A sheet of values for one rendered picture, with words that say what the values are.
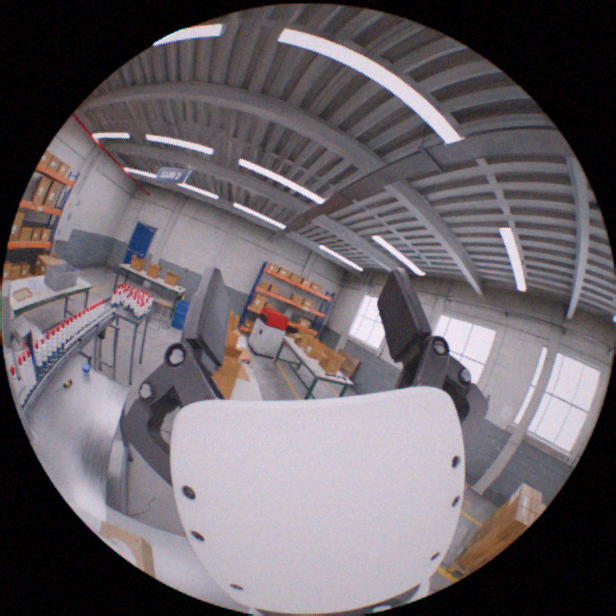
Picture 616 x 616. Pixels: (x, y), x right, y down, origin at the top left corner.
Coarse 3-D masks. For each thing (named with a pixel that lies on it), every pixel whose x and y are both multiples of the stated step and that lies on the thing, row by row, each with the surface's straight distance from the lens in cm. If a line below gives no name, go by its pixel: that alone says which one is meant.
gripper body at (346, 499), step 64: (192, 448) 7; (256, 448) 6; (320, 448) 6; (384, 448) 6; (448, 448) 8; (192, 512) 7; (256, 512) 6; (320, 512) 6; (384, 512) 7; (448, 512) 8; (256, 576) 8; (320, 576) 7; (384, 576) 8
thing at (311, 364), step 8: (288, 344) 504; (280, 352) 547; (296, 352) 440; (304, 360) 404; (312, 360) 429; (312, 368) 377; (320, 368) 399; (320, 376) 354; (304, 384) 459; (312, 384) 363; (344, 384) 394; (344, 392) 404
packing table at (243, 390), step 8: (240, 336) 383; (248, 368) 266; (240, 384) 222; (248, 384) 228; (256, 384) 235; (232, 392) 203; (240, 392) 208; (248, 392) 213; (256, 392) 219; (240, 400) 195; (248, 400) 200; (256, 400) 205
